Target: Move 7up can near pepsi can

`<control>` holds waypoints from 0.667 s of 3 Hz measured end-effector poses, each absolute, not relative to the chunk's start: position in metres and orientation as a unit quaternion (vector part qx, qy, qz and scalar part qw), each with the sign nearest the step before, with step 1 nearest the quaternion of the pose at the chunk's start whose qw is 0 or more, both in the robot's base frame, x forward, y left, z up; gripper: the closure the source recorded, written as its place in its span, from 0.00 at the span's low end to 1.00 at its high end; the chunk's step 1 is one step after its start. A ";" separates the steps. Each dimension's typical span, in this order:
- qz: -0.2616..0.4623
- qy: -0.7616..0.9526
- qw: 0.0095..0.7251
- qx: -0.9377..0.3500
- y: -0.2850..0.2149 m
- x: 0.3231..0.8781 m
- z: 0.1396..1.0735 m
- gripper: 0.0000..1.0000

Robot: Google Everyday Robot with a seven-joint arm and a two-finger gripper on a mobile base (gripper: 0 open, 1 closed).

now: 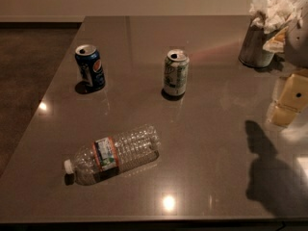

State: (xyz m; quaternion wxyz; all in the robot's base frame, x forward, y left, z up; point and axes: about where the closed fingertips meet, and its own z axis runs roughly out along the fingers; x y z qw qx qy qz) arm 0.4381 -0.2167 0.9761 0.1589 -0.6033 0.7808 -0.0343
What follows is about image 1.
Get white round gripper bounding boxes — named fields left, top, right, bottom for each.
left=263, top=14, right=308, bottom=127

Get green white 7up can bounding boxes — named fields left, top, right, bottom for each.
left=163, top=49, right=190, bottom=97

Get blue pepsi can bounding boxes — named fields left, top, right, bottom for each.
left=75, top=44, right=106, bottom=92

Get metal napkin holder cup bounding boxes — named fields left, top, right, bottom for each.
left=239, top=25, right=274, bottom=68

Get white crumpled paper napkins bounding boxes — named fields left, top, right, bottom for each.
left=249, top=0, right=308, bottom=34

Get clear plastic water bottle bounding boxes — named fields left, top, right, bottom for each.
left=64, top=124, right=161, bottom=186

